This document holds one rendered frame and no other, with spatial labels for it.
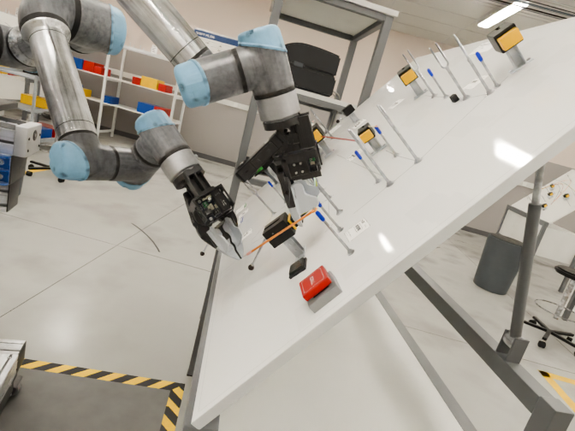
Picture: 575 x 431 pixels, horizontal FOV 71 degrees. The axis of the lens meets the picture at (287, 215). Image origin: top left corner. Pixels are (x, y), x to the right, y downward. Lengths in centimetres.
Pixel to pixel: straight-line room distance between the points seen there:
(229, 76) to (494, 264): 470
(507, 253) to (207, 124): 598
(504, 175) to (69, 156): 74
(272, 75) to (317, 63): 115
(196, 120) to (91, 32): 754
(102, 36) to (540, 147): 96
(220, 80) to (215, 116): 783
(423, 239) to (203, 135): 810
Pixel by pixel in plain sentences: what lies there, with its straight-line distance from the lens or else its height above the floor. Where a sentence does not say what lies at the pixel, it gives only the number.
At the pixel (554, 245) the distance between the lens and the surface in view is 649.
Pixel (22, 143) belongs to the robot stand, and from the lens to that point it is 143.
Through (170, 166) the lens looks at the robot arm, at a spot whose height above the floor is 119.
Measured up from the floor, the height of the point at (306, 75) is 152.
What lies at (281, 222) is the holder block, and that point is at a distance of 80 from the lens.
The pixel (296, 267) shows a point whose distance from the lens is 79.
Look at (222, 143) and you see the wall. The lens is 851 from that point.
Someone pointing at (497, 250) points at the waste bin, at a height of 50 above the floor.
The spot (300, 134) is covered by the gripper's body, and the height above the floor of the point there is 132.
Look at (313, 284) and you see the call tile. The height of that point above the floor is 112.
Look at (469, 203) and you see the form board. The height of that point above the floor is 130.
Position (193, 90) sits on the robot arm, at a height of 135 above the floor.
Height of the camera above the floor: 136
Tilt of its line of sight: 14 degrees down
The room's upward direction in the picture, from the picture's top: 15 degrees clockwise
